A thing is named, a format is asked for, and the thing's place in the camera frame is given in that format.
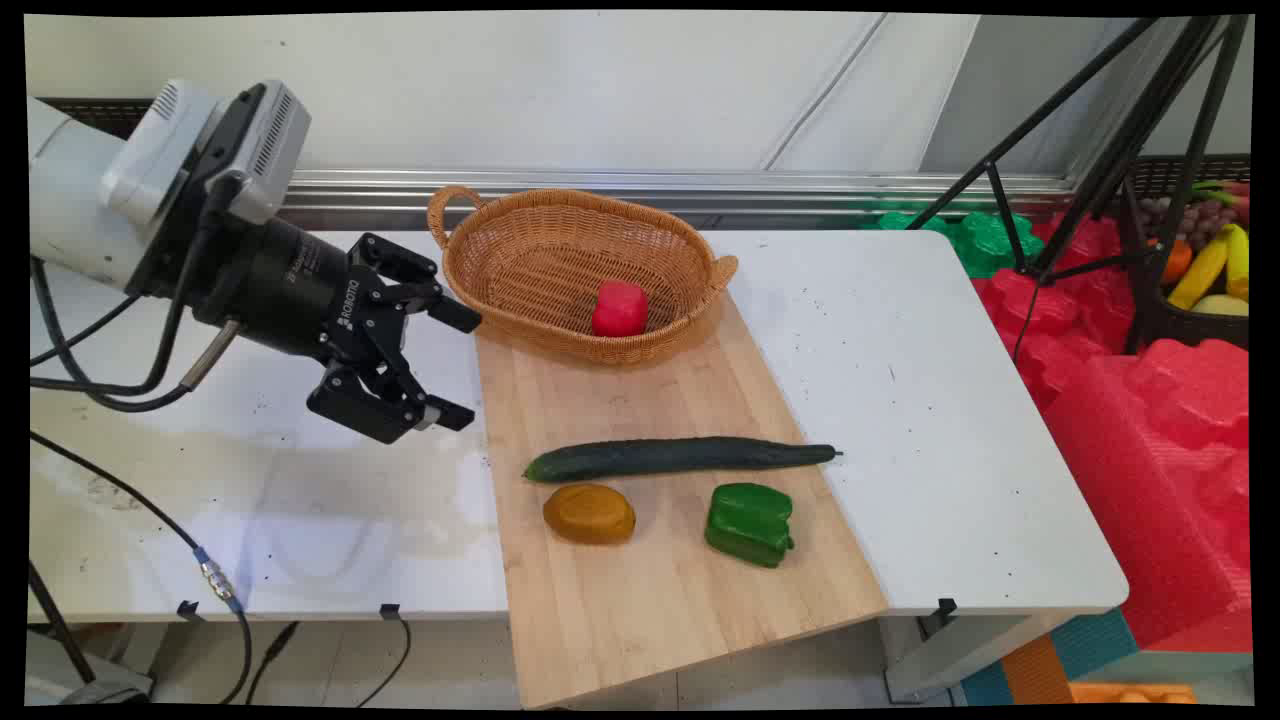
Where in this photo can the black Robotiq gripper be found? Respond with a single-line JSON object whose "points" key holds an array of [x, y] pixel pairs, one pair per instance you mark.
{"points": [[290, 280]]}

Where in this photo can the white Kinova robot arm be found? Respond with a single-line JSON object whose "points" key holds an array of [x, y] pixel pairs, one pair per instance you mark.
{"points": [[70, 200]]}

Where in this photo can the oval wicker basket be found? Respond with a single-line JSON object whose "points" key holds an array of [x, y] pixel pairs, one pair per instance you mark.
{"points": [[540, 260]]}

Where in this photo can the red bell pepper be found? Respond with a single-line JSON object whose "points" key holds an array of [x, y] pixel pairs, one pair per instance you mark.
{"points": [[620, 308]]}

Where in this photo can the brown orange potato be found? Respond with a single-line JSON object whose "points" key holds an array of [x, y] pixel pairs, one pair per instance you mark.
{"points": [[589, 514]]}

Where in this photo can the dark green cucumber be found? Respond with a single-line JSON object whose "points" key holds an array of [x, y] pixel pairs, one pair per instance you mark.
{"points": [[680, 456]]}

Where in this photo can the bamboo cutting board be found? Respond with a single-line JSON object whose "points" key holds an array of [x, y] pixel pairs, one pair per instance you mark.
{"points": [[660, 590]]}

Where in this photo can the dark woven grille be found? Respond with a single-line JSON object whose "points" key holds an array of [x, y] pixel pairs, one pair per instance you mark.
{"points": [[100, 115]]}

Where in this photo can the green bell pepper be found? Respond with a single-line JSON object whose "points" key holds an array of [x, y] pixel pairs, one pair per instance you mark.
{"points": [[748, 522]]}

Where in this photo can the black stand leg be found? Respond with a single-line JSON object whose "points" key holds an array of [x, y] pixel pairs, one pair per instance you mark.
{"points": [[60, 625]]}

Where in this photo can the green foam mat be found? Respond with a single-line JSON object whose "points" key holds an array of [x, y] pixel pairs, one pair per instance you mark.
{"points": [[985, 245]]}

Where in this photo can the white table leg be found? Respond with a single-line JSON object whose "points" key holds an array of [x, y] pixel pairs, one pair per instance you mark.
{"points": [[950, 655]]}

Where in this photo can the blue orange foam mat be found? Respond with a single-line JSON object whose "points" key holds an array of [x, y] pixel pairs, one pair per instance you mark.
{"points": [[1040, 670]]}

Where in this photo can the tall black tripod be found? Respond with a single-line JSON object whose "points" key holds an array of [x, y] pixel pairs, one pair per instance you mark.
{"points": [[1130, 150]]}

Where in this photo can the red foam mat pile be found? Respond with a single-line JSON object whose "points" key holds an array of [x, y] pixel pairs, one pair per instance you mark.
{"points": [[1150, 450]]}

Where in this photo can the orange fruit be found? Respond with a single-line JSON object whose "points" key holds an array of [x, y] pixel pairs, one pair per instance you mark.
{"points": [[1178, 260]]}

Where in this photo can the dark woven fruit basket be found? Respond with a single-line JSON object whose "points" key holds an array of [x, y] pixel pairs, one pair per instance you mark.
{"points": [[1190, 328]]}

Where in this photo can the yellow banana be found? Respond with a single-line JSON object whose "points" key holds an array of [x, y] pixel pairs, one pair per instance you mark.
{"points": [[1200, 272], [1238, 260]]}

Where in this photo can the purple grape bunch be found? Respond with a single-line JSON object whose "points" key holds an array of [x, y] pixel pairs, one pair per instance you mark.
{"points": [[1205, 216]]}

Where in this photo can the pale yellow fruit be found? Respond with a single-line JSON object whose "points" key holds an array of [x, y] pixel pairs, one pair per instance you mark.
{"points": [[1220, 305]]}

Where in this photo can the red green chili pepper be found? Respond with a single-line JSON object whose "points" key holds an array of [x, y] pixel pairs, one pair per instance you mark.
{"points": [[1228, 195]]}

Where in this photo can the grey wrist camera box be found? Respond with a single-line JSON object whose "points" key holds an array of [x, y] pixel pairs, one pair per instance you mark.
{"points": [[272, 140]]}

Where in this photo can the aluminium wall rail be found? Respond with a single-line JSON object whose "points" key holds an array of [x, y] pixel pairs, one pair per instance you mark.
{"points": [[650, 190]]}

